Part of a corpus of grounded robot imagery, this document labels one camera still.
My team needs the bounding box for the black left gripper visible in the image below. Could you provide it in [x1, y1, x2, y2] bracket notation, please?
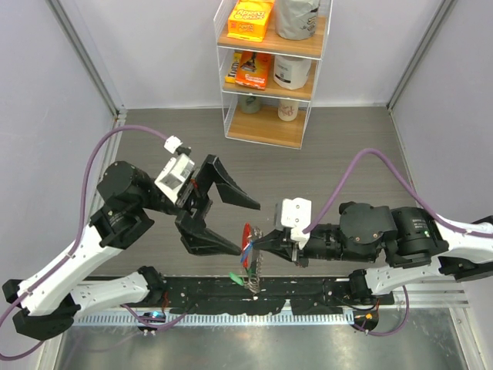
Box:
[139, 155, 260, 254]

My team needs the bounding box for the red handled metal key organizer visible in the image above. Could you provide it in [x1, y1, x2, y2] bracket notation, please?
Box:
[241, 223, 263, 294]

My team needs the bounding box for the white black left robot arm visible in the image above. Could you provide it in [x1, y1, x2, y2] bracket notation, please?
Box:
[2, 154, 260, 341]

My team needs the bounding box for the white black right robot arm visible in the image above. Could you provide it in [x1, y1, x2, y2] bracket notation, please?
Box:
[253, 202, 492, 305]

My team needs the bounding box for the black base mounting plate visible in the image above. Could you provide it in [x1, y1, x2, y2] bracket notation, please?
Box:
[119, 275, 397, 318]

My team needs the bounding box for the grey green mug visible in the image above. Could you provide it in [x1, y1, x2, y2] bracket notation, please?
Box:
[238, 95, 262, 114]

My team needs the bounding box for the white patterned cup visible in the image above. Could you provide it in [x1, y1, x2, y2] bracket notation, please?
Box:
[278, 99, 299, 122]

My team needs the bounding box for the yellow black candy box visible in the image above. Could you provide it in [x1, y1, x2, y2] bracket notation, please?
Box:
[225, 51, 242, 84]

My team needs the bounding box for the orange snack box middle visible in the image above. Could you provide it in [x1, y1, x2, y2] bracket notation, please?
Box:
[235, 51, 272, 90]

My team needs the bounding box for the orange snack box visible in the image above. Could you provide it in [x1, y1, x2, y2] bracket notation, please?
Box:
[227, 1, 275, 42]
[235, 51, 272, 90]

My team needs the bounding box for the white bag middle shelf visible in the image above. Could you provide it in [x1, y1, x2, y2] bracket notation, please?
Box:
[273, 55, 312, 90]

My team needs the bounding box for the orange snack box top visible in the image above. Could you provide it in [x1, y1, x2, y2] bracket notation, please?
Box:
[227, 1, 275, 42]

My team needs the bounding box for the grey white bag top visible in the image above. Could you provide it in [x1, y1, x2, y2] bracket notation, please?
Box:
[274, 0, 320, 41]

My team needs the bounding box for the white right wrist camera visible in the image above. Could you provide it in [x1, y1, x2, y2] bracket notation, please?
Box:
[274, 197, 312, 250]

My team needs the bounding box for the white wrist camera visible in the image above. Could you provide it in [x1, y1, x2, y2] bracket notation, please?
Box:
[154, 154, 195, 204]
[274, 197, 312, 250]

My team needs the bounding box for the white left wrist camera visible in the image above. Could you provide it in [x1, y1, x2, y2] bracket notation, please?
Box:
[154, 154, 195, 204]

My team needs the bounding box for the slotted white cable duct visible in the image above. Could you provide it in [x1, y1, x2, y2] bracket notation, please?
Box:
[74, 309, 354, 327]

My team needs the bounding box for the aluminium frame rail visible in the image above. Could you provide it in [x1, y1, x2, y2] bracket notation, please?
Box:
[49, 107, 128, 309]

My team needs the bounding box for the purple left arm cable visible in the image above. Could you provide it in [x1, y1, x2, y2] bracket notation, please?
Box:
[0, 125, 193, 360]

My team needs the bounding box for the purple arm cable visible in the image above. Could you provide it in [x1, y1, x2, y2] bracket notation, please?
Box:
[304, 148, 493, 337]
[0, 125, 193, 360]

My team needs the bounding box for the white wire wooden shelf rack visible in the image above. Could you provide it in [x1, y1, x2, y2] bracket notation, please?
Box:
[213, 1, 334, 150]

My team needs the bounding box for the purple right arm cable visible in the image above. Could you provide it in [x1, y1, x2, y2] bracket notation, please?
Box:
[304, 148, 493, 337]

